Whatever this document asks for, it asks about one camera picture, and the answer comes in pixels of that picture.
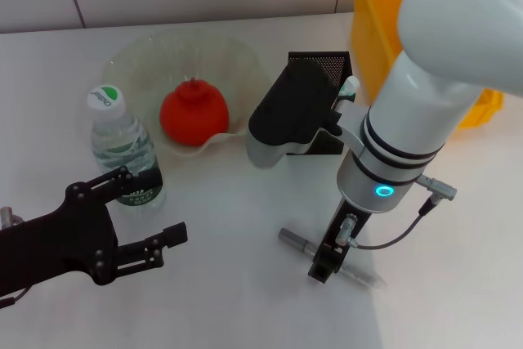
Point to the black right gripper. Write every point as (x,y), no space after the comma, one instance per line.
(345,230)

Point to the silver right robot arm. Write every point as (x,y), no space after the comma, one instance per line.
(429,79)

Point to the black mesh pen holder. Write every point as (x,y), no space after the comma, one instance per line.
(335,65)

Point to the green glass fruit plate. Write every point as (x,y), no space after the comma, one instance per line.
(237,79)

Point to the yellow plastic bin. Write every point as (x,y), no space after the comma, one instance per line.
(367,18)

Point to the red-orange plastic orange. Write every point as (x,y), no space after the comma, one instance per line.
(192,114)

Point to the right wrist camera housing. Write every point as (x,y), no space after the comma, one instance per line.
(290,112)

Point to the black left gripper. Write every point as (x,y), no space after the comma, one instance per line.
(61,242)

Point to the grey marker pen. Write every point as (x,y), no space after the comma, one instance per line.
(296,240)

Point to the clear green-label water bottle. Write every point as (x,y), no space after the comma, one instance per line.
(118,140)

